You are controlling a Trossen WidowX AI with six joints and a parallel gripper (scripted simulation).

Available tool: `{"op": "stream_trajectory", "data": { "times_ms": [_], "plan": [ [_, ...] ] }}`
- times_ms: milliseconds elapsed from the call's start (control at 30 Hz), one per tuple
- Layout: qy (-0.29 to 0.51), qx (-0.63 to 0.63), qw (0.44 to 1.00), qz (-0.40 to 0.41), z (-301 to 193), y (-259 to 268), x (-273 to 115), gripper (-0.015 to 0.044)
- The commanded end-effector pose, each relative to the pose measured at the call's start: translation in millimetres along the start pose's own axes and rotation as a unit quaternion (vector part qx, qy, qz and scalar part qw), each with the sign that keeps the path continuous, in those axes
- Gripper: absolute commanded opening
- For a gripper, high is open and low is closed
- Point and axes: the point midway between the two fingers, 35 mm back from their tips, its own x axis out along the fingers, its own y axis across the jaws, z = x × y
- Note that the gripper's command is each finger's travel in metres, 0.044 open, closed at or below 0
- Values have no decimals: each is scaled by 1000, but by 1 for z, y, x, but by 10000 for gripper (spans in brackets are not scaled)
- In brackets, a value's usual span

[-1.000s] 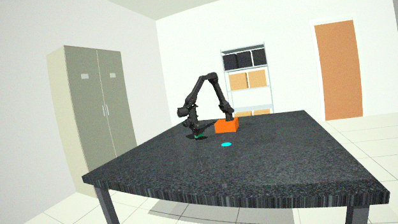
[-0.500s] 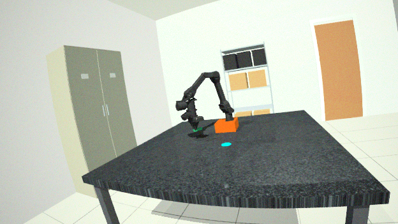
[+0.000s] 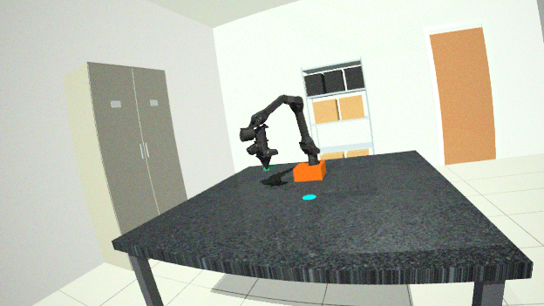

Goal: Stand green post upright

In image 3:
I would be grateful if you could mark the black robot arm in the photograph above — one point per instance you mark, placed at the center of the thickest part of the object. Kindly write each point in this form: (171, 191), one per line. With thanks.
(296, 103)

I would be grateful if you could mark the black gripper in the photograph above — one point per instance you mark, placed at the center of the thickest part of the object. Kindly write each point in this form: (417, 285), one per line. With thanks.
(265, 155)

